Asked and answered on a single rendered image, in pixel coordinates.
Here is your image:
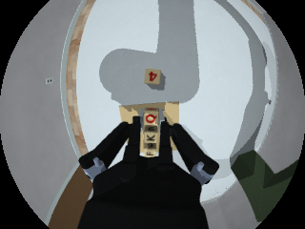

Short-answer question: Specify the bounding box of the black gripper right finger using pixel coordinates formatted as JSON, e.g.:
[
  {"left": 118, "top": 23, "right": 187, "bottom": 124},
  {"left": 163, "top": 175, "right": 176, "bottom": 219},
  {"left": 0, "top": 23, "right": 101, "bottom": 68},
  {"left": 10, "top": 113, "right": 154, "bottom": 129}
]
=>
[{"left": 156, "top": 109, "right": 219, "bottom": 187}]

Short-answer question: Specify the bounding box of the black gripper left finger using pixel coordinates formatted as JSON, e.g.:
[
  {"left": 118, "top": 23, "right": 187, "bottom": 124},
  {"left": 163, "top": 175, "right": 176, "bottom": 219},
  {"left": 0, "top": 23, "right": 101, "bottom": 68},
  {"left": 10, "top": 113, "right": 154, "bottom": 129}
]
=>
[{"left": 78, "top": 108, "right": 145, "bottom": 185}]

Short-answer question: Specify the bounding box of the tan flat mat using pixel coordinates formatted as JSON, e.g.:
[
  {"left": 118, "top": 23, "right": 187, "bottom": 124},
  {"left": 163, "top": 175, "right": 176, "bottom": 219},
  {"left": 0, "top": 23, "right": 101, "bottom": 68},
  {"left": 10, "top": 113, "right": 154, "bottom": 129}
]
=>
[{"left": 119, "top": 101, "right": 179, "bottom": 153}]

